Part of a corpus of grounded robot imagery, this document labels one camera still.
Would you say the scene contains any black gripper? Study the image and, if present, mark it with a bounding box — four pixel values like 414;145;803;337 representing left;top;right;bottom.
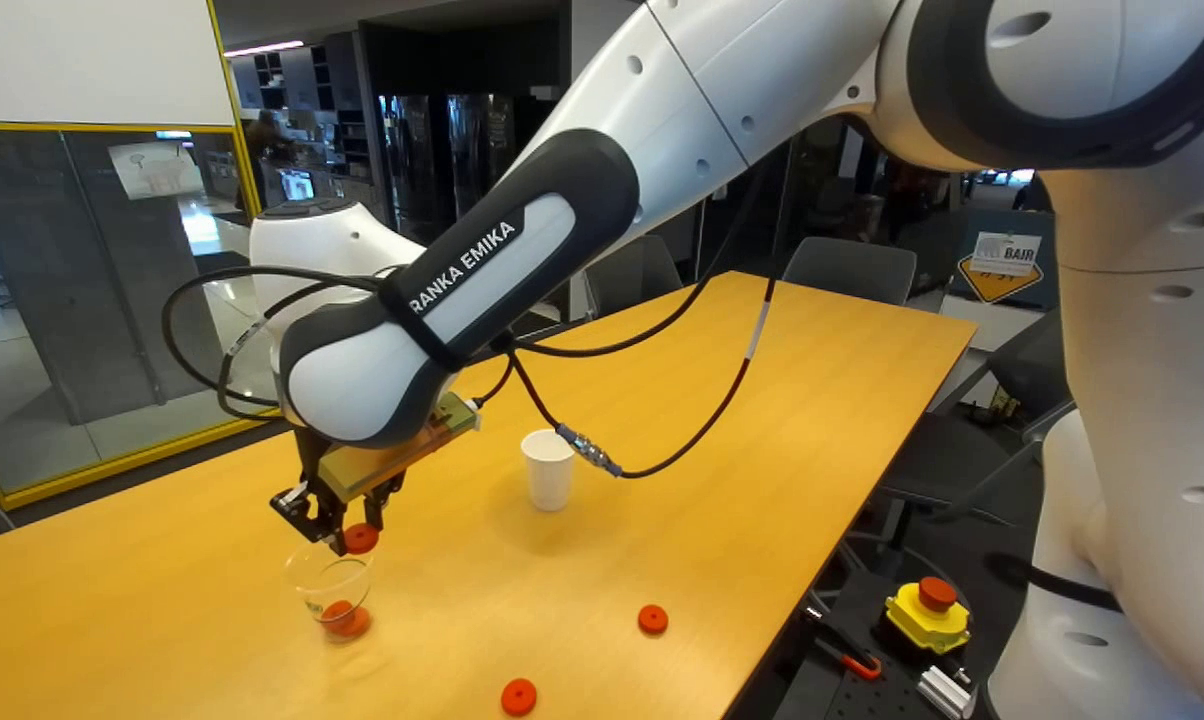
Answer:
268;429;403;557

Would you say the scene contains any small red ring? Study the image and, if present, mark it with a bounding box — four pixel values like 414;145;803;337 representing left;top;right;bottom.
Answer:
316;596;359;637

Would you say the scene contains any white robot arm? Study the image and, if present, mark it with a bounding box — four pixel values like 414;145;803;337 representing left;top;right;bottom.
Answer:
275;0;1204;720

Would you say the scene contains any clear plastic cup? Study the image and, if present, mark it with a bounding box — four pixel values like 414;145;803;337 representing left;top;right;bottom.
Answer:
285;553;371;646

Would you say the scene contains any white paper cup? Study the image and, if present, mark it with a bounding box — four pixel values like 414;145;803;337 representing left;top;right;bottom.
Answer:
521;429;577;512

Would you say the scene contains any grey office chair left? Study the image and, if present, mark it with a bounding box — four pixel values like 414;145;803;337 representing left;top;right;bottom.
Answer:
786;235;917;306

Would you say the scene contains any yellow red emergency stop button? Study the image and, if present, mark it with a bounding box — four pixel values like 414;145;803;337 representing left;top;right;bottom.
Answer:
883;576;972;656

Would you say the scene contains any wrist camera on wooden mount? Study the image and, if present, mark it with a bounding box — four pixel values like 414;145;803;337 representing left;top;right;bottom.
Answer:
316;394;480;502

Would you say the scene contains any red ring nearest edge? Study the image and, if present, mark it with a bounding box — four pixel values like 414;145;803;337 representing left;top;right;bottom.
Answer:
636;606;669;637

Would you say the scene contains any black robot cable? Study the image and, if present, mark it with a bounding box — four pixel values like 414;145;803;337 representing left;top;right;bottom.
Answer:
160;211;786;483

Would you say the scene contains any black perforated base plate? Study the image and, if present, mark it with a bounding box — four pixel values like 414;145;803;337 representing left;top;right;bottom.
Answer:
726;531;1024;720

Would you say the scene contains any red handled screwdriver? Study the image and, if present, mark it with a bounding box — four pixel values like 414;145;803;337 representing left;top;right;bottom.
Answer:
815;639;883;685

